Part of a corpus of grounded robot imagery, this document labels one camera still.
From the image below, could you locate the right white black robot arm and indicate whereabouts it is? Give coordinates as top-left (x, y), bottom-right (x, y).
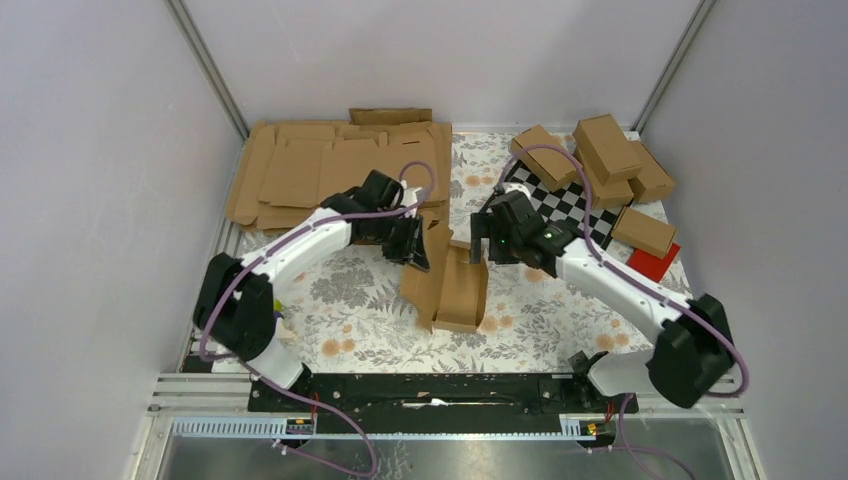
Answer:
top-left (470, 184), bottom-right (738, 412)

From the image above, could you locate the black white checkerboard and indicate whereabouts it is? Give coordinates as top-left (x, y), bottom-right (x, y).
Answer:
top-left (506, 162), bottom-right (623, 250)

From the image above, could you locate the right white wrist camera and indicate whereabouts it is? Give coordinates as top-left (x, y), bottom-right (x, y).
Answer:
top-left (502, 182), bottom-right (531, 198)

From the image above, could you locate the folded brown box near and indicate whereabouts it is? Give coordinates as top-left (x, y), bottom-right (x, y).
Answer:
top-left (611, 207), bottom-right (677, 258)

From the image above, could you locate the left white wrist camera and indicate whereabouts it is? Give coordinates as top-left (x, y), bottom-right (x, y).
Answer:
top-left (397, 187), bottom-right (427, 215)

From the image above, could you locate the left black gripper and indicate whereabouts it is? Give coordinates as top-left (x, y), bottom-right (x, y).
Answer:
top-left (371, 211), bottom-right (430, 272)

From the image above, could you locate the stack of flat cardboard blanks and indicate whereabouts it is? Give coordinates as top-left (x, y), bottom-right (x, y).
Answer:
top-left (226, 108), bottom-right (453, 232)

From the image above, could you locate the brown cardboard box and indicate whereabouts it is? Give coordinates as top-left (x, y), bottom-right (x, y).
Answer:
top-left (400, 223), bottom-right (489, 333)

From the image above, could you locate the folded brown box middle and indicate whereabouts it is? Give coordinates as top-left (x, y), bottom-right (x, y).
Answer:
top-left (574, 148), bottom-right (634, 210)

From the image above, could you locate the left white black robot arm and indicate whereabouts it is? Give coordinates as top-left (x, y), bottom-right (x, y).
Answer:
top-left (192, 170), bottom-right (434, 411)

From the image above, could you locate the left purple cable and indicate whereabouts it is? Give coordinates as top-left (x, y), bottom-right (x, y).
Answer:
top-left (198, 160), bottom-right (439, 478)

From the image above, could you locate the folded brown box right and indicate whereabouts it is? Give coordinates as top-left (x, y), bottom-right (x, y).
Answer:
top-left (628, 140), bottom-right (677, 204)

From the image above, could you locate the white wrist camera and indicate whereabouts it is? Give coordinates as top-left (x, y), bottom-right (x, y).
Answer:
top-left (397, 187), bottom-right (427, 215)
top-left (502, 182), bottom-right (531, 198)

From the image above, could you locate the floral patterned table mat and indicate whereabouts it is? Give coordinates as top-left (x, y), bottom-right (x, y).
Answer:
top-left (218, 131), bottom-right (718, 376)

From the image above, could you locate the folded brown box far left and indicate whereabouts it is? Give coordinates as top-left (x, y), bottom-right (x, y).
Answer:
top-left (510, 125), bottom-right (578, 192)

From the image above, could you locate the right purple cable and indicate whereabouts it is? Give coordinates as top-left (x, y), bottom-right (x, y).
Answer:
top-left (496, 144), bottom-right (751, 480)

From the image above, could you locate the folded brown box top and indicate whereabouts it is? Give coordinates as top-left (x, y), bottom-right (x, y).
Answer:
top-left (573, 114), bottom-right (643, 184)

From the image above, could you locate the folded brown box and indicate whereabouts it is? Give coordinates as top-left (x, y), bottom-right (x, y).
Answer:
top-left (628, 140), bottom-right (677, 204)
top-left (510, 125), bottom-right (578, 192)
top-left (611, 207), bottom-right (677, 258)
top-left (573, 114), bottom-right (643, 184)
top-left (574, 148), bottom-right (634, 210)

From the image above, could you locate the red box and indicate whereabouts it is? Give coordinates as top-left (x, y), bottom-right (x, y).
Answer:
top-left (626, 243), bottom-right (681, 283)

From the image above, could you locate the purple cable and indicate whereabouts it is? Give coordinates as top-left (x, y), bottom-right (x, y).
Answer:
top-left (496, 144), bottom-right (751, 480)
top-left (198, 160), bottom-right (439, 478)

